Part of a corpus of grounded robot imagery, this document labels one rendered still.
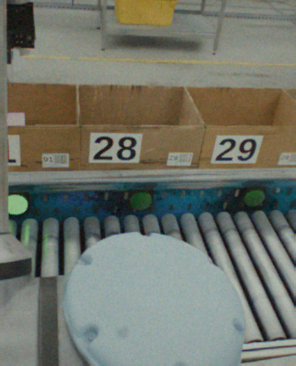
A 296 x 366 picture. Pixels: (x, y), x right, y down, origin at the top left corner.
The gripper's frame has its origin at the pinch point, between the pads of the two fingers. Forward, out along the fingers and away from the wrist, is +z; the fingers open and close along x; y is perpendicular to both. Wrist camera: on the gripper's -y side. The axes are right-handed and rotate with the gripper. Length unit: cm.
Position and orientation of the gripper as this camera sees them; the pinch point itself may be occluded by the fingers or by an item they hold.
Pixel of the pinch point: (11, 72)
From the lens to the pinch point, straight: 135.7
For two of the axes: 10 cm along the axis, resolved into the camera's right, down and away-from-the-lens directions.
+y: 9.8, -0.1, 1.9
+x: -1.6, -5.8, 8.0
